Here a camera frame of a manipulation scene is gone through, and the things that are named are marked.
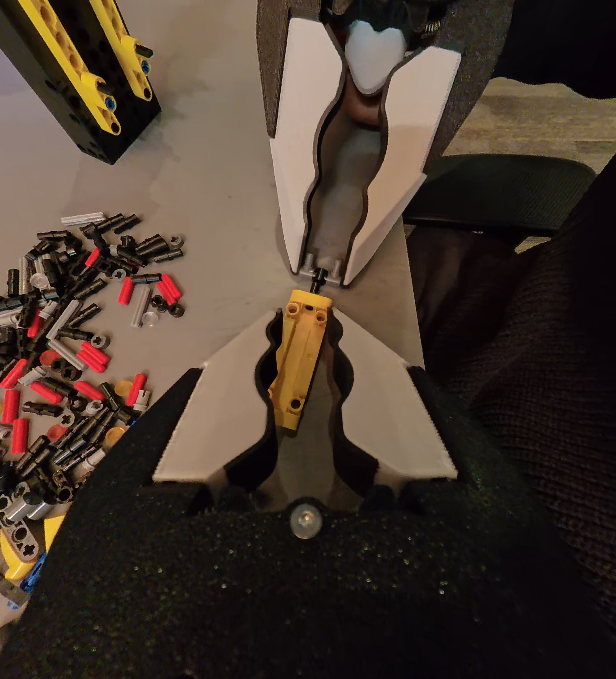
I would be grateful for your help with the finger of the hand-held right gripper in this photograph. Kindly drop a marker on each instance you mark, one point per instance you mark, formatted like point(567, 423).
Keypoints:
point(409, 132)
point(297, 159)

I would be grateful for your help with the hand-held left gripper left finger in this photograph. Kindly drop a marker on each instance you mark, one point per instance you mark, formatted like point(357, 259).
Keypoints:
point(207, 419)

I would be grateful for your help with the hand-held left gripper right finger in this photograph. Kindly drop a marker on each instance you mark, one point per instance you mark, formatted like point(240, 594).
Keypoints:
point(393, 419)

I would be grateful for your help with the yellow building brick piece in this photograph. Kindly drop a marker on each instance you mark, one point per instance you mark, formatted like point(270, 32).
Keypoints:
point(300, 360)

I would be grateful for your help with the black connector pin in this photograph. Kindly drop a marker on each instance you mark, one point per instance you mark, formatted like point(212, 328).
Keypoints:
point(318, 279)

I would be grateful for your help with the grey connector piece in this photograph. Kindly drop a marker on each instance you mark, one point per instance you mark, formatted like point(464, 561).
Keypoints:
point(333, 277)

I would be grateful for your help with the person's right hand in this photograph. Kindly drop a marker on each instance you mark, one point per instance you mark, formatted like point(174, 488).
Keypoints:
point(363, 109)

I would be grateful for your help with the black office chair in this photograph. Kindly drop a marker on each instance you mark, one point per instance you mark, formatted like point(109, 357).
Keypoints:
point(499, 191)

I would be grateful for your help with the person's dark knit sweater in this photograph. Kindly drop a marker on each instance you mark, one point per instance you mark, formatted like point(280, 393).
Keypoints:
point(552, 371)

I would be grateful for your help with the pile of small building pieces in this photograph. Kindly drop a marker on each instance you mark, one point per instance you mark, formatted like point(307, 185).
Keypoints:
point(13, 374)

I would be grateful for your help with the black and yellow beam assembly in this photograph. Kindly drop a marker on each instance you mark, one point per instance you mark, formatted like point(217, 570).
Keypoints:
point(82, 58)

